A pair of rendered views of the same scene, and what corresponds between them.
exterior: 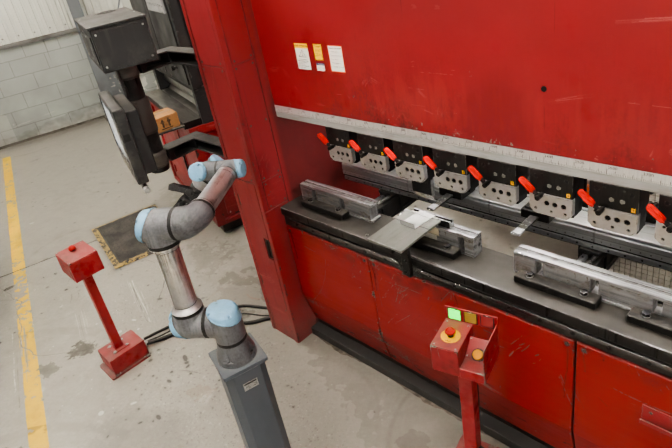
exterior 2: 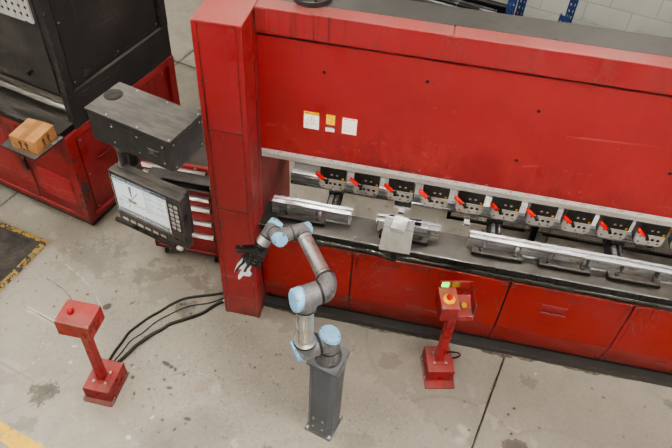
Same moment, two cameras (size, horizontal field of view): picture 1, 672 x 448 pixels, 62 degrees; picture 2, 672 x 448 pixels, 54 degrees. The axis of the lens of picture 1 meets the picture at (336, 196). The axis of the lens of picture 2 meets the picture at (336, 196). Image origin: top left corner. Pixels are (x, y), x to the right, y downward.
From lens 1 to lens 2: 2.41 m
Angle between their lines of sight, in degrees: 37
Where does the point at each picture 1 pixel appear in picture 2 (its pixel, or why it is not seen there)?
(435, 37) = (447, 126)
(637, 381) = (542, 295)
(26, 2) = not seen: outside the picture
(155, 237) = (312, 307)
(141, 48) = (196, 141)
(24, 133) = not seen: outside the picture
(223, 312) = (334, 335)
